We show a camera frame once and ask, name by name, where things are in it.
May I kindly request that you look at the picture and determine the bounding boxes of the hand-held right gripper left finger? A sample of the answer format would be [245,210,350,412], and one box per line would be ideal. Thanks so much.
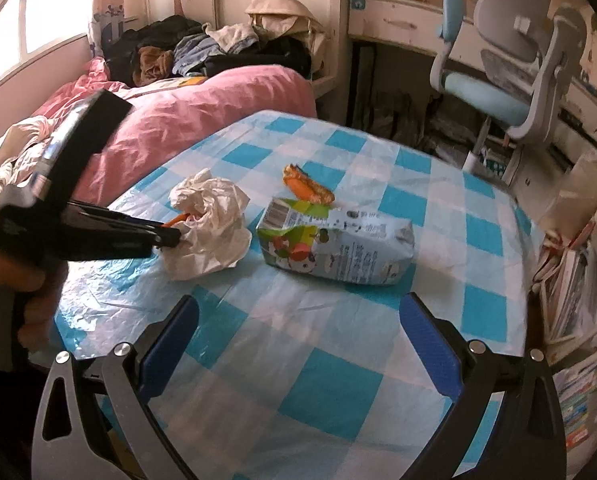
[31,295,202,480]

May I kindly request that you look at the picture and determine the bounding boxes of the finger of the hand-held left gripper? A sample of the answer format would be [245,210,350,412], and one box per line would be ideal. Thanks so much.
[64,229,182,262]
[67,200,180,239]

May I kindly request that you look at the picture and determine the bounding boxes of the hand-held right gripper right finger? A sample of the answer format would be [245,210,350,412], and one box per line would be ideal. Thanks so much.
[399,292,566,480]

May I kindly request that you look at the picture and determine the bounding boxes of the white tissue paper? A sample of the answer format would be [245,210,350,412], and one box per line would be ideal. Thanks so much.
[168,167,252,282]

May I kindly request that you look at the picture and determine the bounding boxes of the green white juice carton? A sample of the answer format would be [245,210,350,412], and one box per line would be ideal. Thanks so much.
[256,197,415,287]

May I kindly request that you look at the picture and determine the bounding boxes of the orange brown snack wrapper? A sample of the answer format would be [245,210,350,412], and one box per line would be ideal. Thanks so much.
[283,162,335,206]

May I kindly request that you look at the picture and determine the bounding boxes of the person's left hand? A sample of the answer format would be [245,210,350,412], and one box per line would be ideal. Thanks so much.
[0,242,70,361]

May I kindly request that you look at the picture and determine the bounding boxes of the white crumpled garment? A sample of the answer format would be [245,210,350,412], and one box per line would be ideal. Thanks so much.
[0,115,55,246]

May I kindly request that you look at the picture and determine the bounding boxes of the pink duvet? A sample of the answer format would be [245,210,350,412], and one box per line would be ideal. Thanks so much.
[28,57,319,206]

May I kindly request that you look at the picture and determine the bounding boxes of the brown cloth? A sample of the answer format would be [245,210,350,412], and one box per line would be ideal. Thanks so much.
[132,46,175,87]

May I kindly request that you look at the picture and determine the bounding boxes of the blue white checkered tablecloth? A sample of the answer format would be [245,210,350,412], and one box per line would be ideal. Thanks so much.
[28,109,546,480]

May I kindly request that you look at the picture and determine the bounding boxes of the printed pink curtain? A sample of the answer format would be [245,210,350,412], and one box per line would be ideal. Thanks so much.
[89,0,129,61]

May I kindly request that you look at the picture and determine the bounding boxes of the window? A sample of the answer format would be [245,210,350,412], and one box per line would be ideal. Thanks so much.
[0,0,96,106]

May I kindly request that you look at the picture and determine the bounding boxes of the black clothes pile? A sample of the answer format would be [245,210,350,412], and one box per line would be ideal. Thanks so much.
[103,14,204,86]

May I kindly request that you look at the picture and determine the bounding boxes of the blue denim clothes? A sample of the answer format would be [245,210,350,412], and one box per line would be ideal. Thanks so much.
[172,34,229,77]

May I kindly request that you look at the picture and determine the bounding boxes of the rows of books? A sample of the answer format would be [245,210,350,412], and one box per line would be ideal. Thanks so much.
[553,200,597,456]

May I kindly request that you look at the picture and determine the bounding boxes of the white cloth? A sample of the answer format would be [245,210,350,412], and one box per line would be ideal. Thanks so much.
[206,22,259,53]

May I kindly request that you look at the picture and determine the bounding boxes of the black bag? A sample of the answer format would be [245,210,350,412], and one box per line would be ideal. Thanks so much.
[206,35,313,81]

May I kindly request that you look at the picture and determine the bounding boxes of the beige bag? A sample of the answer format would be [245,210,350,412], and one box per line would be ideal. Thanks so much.
[245,0,329,61]

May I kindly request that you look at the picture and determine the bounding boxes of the white desk with drawers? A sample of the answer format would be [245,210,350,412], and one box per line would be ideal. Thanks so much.
[347,0,597,196]

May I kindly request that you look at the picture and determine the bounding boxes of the grey blue office chair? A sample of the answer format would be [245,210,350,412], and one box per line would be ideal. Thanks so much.
[429,0,591,173]

